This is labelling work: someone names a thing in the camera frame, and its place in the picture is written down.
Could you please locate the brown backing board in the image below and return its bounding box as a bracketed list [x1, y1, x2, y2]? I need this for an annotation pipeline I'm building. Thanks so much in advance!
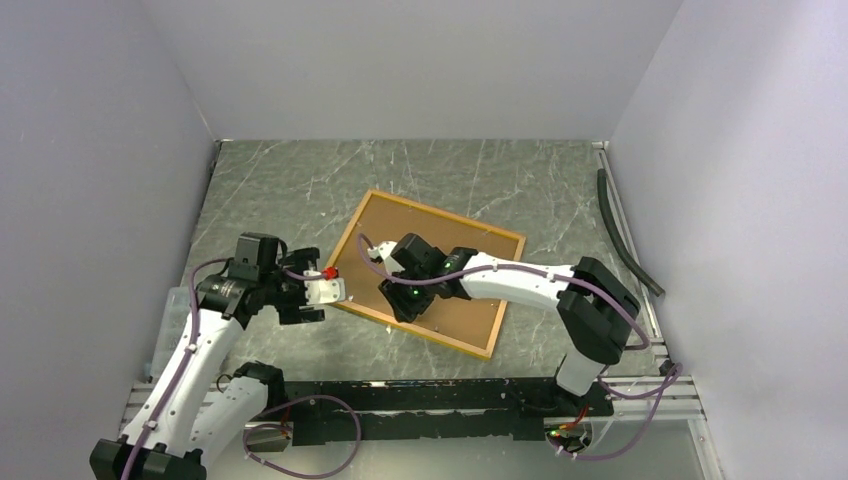
[331, 196, 520, 351]

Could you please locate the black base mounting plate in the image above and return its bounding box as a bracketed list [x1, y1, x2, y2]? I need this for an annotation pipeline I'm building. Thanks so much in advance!
[253, 377, 613, 446]

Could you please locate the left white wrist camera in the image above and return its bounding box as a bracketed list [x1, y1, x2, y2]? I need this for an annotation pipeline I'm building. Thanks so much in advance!
[303, 266, 347, 306]

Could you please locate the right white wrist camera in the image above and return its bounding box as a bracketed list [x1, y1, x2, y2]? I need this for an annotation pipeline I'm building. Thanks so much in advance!
[366, 241, 403, 275]

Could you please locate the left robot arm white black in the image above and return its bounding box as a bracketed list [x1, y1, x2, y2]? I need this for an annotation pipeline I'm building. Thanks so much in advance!
[89, 232, 346, 479]

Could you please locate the yellow picture frame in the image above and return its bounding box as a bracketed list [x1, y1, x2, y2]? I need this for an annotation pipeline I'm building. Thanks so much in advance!
[324, 189, 528, 362]

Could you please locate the clear plastic screw box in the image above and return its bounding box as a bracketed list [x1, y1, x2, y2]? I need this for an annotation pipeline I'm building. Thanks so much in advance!
[148, 286, 190, 382]

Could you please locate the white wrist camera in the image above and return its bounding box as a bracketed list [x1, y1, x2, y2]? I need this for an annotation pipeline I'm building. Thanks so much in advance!
[303, 266, 347, 306]
[366, 241, 403, 275]

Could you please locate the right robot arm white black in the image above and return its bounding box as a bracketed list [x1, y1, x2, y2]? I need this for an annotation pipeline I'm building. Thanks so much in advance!
[357, 233, 649, 415]

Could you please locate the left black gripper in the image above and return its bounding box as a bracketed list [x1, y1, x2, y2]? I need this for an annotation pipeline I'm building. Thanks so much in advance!
[259, 247, 325, 322]

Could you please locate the aluminium extrusion rail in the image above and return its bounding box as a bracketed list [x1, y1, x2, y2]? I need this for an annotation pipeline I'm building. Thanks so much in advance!
[118, 375, 706, 431]

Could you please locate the black corrugated hose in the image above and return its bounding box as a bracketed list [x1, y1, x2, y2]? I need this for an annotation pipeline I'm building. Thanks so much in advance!
[597, 167, 666, 297]

